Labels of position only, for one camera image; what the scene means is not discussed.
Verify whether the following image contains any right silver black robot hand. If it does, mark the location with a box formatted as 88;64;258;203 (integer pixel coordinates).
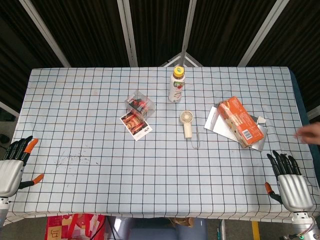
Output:
264;150;315;213

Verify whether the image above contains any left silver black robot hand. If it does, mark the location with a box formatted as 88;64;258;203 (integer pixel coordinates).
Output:
0;135;45;198

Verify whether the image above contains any bare human hand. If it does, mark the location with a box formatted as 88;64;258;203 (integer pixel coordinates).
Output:
292;122;320;146

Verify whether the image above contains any cream handheld fan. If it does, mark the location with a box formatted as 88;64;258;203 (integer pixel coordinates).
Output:
178;110;195;139

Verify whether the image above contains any yellow table leg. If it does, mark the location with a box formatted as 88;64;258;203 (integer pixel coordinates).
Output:
251;220;261;240

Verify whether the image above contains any red patterned shopping bag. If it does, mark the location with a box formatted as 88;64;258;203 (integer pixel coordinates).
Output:
44;213;107;240

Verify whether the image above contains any orange cardboard snack box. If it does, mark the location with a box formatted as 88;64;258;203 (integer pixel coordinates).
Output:
216;96;265;149

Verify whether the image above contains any light blue checked tablecloth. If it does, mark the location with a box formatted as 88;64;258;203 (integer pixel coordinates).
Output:
3;66;320;227

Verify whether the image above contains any brown paper bag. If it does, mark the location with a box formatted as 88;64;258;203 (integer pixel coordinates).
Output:
168;217;196;228

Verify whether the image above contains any red printed picture card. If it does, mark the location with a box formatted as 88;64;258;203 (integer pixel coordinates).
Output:
119;111;153;142

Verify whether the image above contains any grey blue chair seat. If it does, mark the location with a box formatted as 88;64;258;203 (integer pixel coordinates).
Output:
106;216;208;240

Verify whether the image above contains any clear box with red toy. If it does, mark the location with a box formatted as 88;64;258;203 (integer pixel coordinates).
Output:
124;89;156;118

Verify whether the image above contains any white bottle with yellow cap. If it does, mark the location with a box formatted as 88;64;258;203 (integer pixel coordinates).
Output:
168;65;186;103

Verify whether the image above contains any grey fan wrist strap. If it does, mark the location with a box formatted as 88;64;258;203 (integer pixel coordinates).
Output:
189;126;202;149

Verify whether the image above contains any white metal frame post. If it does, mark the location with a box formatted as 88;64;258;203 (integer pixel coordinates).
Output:
180;0;198;55
237;0;291;67
116;0;139;67
19;0;72;68

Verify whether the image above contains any white triangular frame base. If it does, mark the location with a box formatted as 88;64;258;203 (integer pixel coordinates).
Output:
159;52;203;68

